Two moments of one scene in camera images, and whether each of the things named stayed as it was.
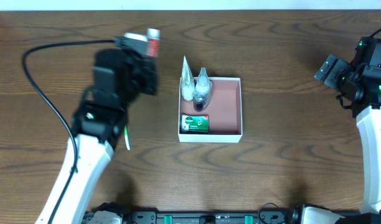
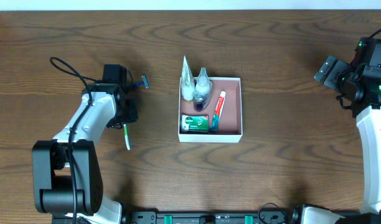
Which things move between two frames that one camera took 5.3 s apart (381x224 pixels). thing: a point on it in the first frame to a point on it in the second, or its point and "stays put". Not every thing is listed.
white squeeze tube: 187,84 stays put
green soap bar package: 196,123 stays put
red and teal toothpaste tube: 154,37 to 215,121
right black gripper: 329,72 stays put
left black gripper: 144,76 to 130,111
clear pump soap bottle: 202,91 stays put
